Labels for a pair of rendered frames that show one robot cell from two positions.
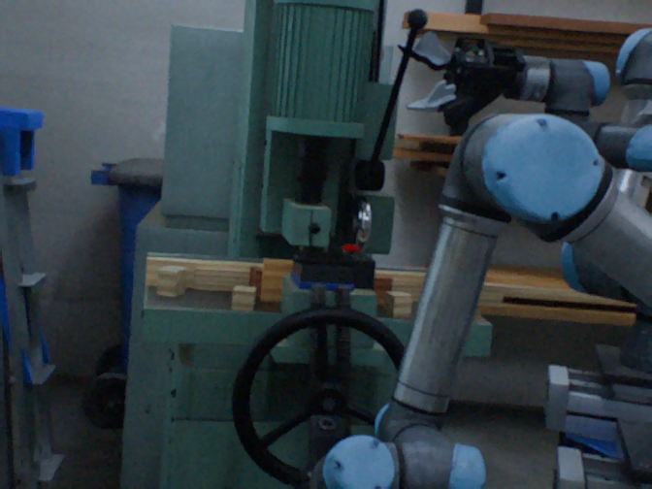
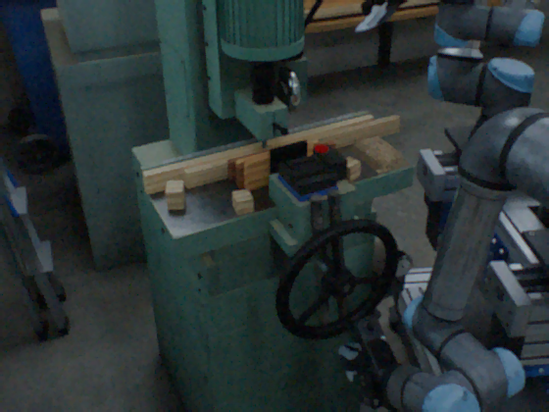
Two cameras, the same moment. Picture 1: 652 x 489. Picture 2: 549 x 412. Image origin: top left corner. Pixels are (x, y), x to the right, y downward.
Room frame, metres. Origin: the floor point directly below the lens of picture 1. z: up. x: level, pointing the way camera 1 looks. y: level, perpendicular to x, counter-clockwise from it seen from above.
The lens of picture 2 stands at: (0.60, 0.38, 1.68)
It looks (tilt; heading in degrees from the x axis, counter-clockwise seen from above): 31 degrees down; 342
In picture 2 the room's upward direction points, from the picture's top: straight up
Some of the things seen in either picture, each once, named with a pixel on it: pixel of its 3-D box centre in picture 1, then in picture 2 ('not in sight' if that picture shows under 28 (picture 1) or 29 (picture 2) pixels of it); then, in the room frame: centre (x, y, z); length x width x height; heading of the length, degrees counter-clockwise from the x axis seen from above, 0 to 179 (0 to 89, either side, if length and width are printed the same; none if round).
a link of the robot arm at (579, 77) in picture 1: (571, 84); not in sight; (1.79, -0.40, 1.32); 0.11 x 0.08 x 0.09; 100
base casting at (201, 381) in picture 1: (285, 352); (245, 190); (1.95, 0.05, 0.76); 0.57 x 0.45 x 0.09; 10
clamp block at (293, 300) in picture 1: (327, 310); (311, 199); (1.64, -0.02, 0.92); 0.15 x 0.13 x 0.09; 100
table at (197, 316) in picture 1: (316, 324); (292, 196); (1.72, 0.00, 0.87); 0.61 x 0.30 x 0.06; 100
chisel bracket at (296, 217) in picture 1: (306, 225); (261, 114); (1.84, 0.03, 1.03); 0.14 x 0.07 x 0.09; 10
